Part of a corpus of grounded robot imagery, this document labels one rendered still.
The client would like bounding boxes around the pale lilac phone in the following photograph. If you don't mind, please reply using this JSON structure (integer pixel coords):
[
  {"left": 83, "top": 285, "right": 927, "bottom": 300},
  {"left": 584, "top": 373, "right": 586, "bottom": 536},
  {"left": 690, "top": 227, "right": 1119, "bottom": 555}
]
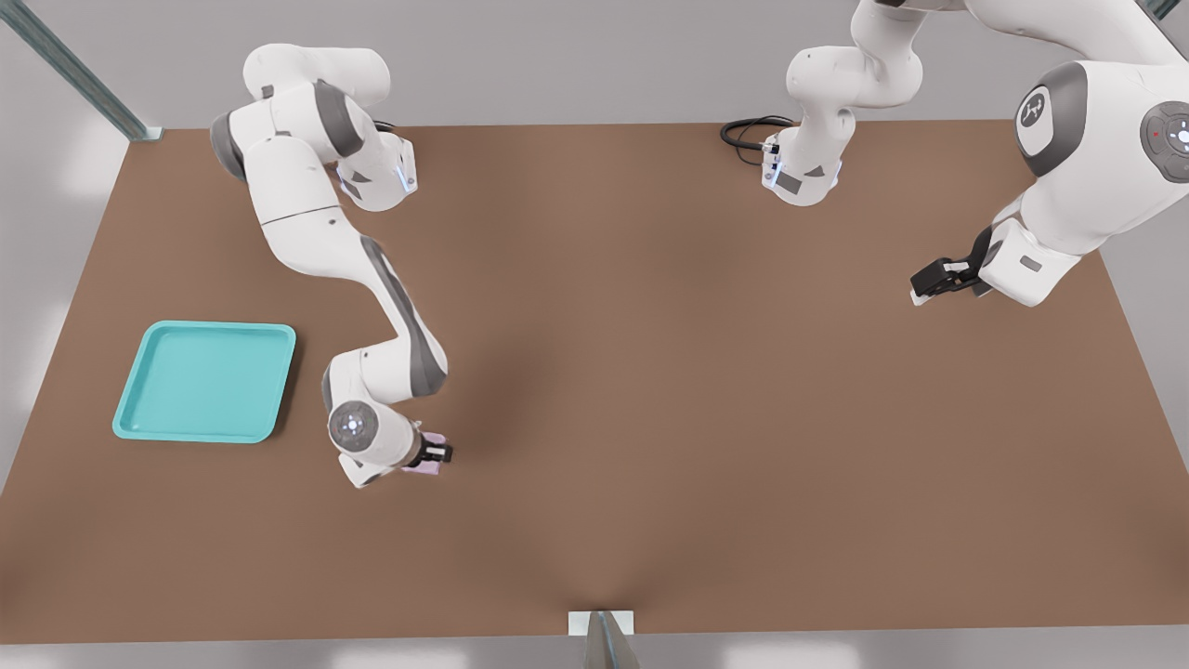
[{"left": 402, "top": 431, "right": 452, "bottom": 478}]

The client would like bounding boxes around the pale blue-green tray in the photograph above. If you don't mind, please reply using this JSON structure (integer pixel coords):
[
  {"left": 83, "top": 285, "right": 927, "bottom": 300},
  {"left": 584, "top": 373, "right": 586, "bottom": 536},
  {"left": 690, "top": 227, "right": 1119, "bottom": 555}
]
[{"left": 112, "top": 321, "right": 297, "bottom": 444}]

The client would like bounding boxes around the black cable loop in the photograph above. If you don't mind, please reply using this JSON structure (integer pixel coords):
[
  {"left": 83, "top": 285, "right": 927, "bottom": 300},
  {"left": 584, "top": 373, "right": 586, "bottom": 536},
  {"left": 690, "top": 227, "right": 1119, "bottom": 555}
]
[{"left": 720, "top": 115, "right": 796, "bottom": 167}]

